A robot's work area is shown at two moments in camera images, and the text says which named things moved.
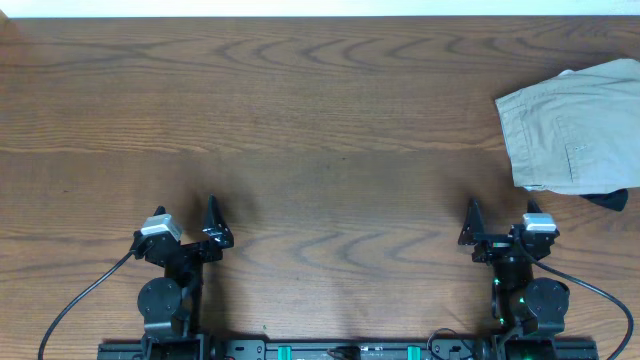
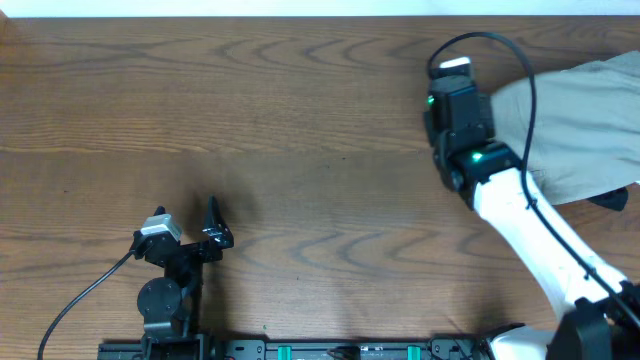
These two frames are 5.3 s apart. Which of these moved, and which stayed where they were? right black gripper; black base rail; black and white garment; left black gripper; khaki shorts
Moved: right black gripper; khaki shorts
Stayed: left black gripper; black and white garment; black base rail
